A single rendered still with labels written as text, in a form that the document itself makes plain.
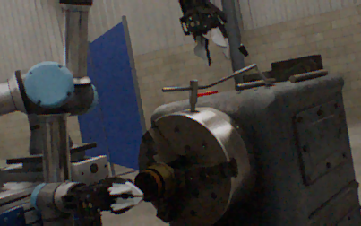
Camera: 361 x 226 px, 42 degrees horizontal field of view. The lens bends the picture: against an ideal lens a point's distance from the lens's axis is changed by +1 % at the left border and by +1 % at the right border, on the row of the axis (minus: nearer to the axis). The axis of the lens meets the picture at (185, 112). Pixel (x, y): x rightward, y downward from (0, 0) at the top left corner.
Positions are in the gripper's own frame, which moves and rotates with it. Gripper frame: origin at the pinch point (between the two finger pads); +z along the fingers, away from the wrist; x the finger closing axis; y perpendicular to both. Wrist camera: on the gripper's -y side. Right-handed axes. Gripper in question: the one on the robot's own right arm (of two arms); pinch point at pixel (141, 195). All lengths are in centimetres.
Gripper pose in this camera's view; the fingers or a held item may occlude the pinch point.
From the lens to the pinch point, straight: 109.2
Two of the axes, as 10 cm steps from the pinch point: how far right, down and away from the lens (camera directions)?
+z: 7.8, -1.0, -6.2
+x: -1.7, -9.8, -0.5
